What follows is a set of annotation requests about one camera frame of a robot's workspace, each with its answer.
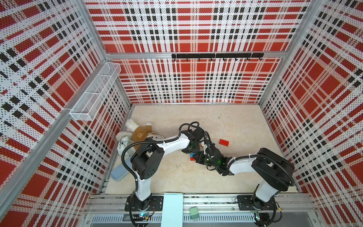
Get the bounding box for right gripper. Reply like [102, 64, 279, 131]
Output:
[192, 152, 218, 168]

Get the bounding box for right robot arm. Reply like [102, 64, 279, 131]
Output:
[192, 141, 295, 206]

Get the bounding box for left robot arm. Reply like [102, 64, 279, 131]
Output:
[119, 122, 204, 203]

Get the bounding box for white teddy bear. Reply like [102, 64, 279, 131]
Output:
[116, 119, 165, 143]

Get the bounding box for green terminal connector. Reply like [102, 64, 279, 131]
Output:
[190, 207, 199, 220]

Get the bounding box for white alarm clock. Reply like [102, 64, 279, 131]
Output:
[117, 136, 136, 156]

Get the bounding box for pale green upright panel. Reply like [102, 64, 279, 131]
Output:
[161, 193, 183, 227]

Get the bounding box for light blue case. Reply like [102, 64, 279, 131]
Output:
[111, 163, 129, 182]

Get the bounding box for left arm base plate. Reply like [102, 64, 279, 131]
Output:
[124, 195, 164, 211]

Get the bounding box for black hook rail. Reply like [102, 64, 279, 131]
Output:
[171, 53, 264, 60]

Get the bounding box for white wire mesh basket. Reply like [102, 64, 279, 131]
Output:
[70, 62, 121, 121]

